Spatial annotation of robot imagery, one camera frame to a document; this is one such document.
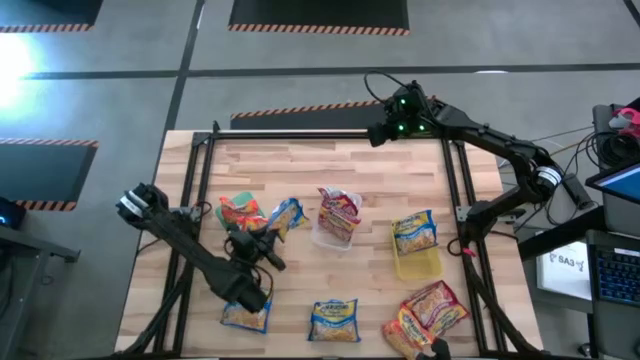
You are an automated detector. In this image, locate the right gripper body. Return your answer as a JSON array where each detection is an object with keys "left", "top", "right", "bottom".
[{"left": 383, "top": 83, "right": 437, "bottom": 140}]

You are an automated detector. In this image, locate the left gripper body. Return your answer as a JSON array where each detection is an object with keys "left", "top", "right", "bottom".
[{"left": 227, "top": 228, "right": 269, "bottom": 266}]

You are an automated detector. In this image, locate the blue soy sauce noodle pack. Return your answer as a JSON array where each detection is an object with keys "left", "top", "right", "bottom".
[
  {"left": 391, "top": 209, "right": 439, "bottom": 257},
  {"left": 307, "top": 298, "right": 362, "bottom": 344},
  {"left": 219, "top": 298, "right": 274, "bottom": 335},
  {"left": 268, "top": 196, "right": 310, "bottom": 243}
]

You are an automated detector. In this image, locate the green translucent plastic container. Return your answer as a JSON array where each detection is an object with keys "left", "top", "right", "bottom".
[{"left": 214, "top": 190, "right": 267, "bottom": 236}]

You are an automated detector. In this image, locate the clear plastic container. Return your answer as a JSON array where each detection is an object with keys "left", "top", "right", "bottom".
[{"left": 310, "top": 188, "right": 364, "bottom": 252}]

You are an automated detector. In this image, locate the black mat with hazard stripe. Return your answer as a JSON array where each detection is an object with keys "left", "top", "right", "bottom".
[
  {"left": 0, "top": 137, "right": 100, "bottom": 213},
  {"left": 230, "top": 95, "right": 449, "bottom": 132},
  {"left": 227, "top": 0, "right": 411, "bottom": 37},
  {"left": 0, "top": 0, "right": 104, "bottom": 34}
]

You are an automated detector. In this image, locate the yellow translucent plastic container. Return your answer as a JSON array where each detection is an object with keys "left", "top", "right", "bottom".
[{"left": 390, "top": 214, "right": 445, "bottom": 282}]

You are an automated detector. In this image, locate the black power adapter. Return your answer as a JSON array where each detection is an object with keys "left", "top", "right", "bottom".
[{"left": 562, "top": 172, "right": 597, "bottom": 211}]

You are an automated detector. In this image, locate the small black object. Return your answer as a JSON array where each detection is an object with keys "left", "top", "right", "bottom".
[{"left": 418, "top": 338, "right": 452, "bottom": 360}]

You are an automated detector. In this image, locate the white paper sign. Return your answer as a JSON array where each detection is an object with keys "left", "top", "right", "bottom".
[{"left": 535, "top": 241, "right": 592, "bottom": 302}]

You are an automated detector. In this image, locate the dark grey desk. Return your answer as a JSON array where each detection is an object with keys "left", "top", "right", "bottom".
[{"left": 0, "top": 219, "right": 82, "bottom": 360}]

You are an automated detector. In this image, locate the laptop with blue screen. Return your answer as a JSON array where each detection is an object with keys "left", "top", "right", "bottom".
[{"left": 584, "top": 160, "right": 640, "bottom": 207}]

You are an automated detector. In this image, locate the black equipment cart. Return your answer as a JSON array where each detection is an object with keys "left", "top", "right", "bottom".
[{"left": 517, "top": 102, "right": 640, "bottom": 360}]

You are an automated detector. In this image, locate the black device with blue light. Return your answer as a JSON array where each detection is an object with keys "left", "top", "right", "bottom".
[{"left": 0, "top": 196, "right": 27, "bottom": 231}]

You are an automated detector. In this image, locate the black backlit keyboard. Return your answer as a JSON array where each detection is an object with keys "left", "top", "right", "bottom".
[{"left": 585, "top": 228, "right": 640, "bottom": 307}]

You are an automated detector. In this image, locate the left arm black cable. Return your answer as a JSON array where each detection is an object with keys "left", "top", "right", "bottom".
[{"left": 221, "top": 234, "right": 276, "bottom": 302}]

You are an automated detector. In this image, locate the black aluminium rig frame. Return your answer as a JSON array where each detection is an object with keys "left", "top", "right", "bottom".
[{"left": 113, "top": 119, "right": 547, "bottom": 359}]

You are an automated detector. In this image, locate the black coiled cable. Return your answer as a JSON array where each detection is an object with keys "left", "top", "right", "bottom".
[{"left": 597, "top": 130, "right": 640, "bottom": 170}]

